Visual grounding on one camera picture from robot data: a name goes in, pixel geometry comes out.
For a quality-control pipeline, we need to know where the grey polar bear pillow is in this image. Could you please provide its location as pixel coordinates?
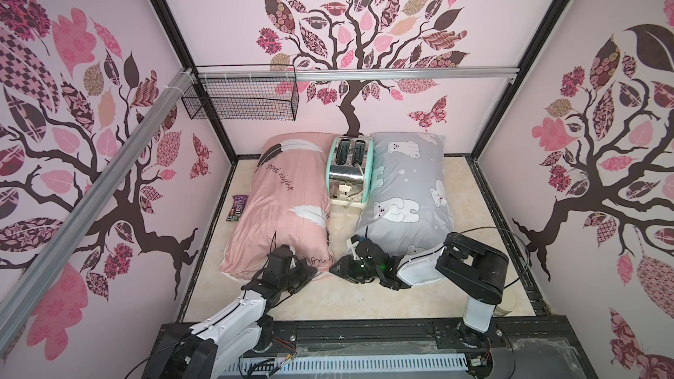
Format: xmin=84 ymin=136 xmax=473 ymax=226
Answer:
xmin=356 ymin=132 xmax=454 ymax=256

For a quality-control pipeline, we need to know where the pink good night pillow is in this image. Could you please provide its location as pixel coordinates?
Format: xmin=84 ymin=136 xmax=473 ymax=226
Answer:
xmin=219 ymin=133 xmax=335 ymax=282

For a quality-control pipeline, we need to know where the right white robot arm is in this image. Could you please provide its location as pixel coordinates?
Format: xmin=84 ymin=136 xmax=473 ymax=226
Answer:
xmin=329 ymin=232 xmax=509 ymax=335

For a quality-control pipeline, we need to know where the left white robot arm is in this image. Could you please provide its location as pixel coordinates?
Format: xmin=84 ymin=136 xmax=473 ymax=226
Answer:
xmin=141 ymin=245 xmax=318 ymax=378

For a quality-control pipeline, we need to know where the purple candy bar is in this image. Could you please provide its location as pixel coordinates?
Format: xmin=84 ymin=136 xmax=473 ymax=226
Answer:
xmin=226 ymin=195 xmax=249 ymax=222

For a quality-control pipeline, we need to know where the mint and steel toaster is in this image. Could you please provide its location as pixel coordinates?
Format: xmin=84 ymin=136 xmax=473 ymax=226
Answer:
xmin=326 ymin=136 xmax=374 ymax=210

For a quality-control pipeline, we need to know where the white slotted cable duct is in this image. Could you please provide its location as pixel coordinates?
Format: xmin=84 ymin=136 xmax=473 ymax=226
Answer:
xmin=223 ymin=354 xmax=469 ymax=377

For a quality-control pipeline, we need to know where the black wire basket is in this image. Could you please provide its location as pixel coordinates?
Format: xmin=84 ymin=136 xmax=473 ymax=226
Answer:
xmin=182 ymin=75 xmax=299 ymax=121

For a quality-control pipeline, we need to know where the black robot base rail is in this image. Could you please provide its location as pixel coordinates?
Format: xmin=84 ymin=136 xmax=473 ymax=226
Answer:
xmin=217 ymin=316 xmax=597 ymax=378

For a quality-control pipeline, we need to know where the back aluminium rail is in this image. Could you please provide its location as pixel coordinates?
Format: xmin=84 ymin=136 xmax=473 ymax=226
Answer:
xmin=198 ymin=67 xmax=520 ymax=82

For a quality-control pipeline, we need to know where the aluminium rail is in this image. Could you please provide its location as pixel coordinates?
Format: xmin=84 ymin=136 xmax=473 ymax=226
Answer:
xmin=1 ymin=68 xmax=194 ymax=350
xmin=198 ymin=67 xmax=520 ymax=82

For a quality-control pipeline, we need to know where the left aluminium rail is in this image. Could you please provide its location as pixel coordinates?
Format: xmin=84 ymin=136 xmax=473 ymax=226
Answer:
xmin=1 ymin=68 xmax=194 ymax=350

